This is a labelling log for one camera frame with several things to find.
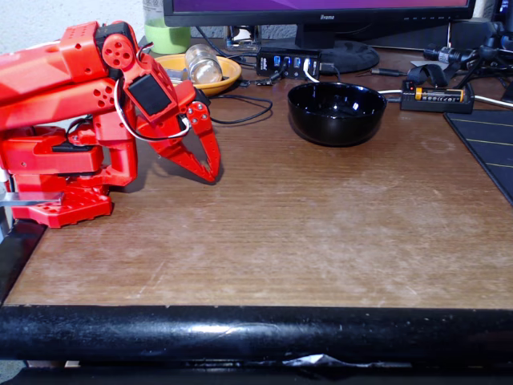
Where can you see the yellow and black battery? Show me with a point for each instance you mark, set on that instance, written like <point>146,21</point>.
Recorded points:
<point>439,94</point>

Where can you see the clear bottle with green base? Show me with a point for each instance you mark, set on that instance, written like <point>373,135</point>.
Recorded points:
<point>166,38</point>

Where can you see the black battery charger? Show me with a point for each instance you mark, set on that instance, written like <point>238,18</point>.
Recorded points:
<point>437,105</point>

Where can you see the black tripod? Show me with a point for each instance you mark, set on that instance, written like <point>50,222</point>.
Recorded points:
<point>495,48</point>

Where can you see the black flashlight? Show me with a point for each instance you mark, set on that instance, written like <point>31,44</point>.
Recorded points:
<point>449,55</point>

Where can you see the clear glass jar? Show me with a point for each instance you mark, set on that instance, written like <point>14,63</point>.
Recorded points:
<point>203,64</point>

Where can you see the black mat with yellow lines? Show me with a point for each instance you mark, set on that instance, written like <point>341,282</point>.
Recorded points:
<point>489,140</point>

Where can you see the yellow dish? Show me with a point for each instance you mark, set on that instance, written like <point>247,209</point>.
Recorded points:
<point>230,74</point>

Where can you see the metal clamp bar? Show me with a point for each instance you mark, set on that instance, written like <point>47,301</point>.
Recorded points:
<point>32,197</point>

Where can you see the black computer monitor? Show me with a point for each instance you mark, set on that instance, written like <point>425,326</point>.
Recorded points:
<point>360,16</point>

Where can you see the black glossy bowl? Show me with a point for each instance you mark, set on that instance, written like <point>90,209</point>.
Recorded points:
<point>336,128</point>

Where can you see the black USB hub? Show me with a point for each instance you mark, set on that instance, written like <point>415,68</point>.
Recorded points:
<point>288,64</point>

